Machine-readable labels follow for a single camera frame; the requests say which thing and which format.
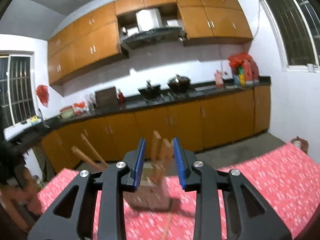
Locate wooden chopstick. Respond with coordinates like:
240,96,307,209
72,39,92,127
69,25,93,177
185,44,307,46
151,131,162,164
151,164,165,184
71,146,106,171
161,211,174,240
159,138,173,180
81,134,108,168

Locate person left hand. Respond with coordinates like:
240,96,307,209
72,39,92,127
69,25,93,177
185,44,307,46
1,167,41,232

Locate red floral tablecloth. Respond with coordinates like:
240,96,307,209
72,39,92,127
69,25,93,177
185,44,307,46
28,139,319,239

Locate beige perforated utensil holder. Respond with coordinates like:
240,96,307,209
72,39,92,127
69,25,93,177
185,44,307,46
123,163,172,212

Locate lower wooden cabinets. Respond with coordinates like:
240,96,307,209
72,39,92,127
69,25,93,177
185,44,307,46
41,85,271,172

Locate wooden cabinets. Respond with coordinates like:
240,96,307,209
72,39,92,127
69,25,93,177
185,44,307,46
48,0,253,86
41,85,271,172

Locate green basin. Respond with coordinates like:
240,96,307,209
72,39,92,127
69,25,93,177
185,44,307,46
60,106,75,119

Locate red bag on counter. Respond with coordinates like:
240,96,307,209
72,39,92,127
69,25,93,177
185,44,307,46
73,101,87,114

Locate dark wooden cutting board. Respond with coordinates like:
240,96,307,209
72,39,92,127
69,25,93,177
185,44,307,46
95,87,118,108

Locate left window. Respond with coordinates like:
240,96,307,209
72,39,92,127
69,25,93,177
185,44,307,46
1,55,35,128

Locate window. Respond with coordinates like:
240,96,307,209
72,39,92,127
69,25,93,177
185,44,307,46
260,0,319,73
1,55,35,128

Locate red bottle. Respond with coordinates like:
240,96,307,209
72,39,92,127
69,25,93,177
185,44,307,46
118,89,125,104

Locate pink bottle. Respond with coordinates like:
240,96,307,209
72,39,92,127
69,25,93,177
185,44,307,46
214,70,224,87

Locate red oil jugs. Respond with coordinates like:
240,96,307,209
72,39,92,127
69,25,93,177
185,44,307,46
242,59,259,85

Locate black lidded wok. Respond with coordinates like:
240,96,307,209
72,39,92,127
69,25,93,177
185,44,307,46
167,74,190,93

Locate black wok with ladle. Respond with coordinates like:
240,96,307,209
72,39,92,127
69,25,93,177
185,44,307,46
138,80,161,100

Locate steel range hood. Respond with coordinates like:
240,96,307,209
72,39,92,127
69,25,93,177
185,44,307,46
120,8,187,51

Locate upper wooden cabinets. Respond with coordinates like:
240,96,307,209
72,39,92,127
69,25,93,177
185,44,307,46
48,0,253,86

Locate right window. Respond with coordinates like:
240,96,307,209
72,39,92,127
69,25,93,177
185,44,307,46
260,0,319,73

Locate red plastic bag on wall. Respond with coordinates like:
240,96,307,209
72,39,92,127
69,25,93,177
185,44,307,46
36,85,49,108

